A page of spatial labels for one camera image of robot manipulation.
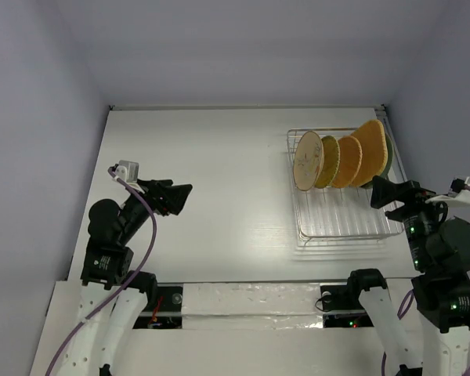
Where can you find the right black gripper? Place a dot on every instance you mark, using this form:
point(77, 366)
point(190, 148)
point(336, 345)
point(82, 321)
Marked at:
point(403, 198)

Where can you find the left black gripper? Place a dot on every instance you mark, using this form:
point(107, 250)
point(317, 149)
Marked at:
point(164, 197)

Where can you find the green ceramic flower plate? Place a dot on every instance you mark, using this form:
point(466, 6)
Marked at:
point(388, 164)

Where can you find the round orange woven basket plate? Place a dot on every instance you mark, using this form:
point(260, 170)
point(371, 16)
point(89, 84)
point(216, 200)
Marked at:
point(350, 161)

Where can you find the square orange woven basket plate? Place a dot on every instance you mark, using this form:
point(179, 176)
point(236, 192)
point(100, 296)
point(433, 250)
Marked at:
point(371, 136)

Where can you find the round green-rimmed woven basket plate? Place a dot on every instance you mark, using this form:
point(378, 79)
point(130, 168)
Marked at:
point(331, 162)

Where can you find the beige bird painted plate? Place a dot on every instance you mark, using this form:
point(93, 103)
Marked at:
point(308, 161)

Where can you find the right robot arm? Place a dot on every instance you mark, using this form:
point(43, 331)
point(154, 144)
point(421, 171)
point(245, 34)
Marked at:
point(430, 333)

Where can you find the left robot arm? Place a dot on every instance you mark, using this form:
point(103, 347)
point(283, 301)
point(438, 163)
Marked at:
point(112, 294)

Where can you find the white foam block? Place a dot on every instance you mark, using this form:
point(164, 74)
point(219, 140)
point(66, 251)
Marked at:
point(251, 306)

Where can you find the wire dish rack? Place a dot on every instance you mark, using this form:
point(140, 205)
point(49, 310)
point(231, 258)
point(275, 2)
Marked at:
point(332, 216)

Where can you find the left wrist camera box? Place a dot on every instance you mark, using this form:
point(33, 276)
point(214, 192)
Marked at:
point(127, 171)

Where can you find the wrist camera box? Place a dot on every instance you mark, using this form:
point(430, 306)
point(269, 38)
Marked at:
point(127, 171)
point(457, 196)

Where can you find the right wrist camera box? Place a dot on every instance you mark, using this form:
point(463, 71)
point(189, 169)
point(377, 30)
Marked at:
point(457, 196)

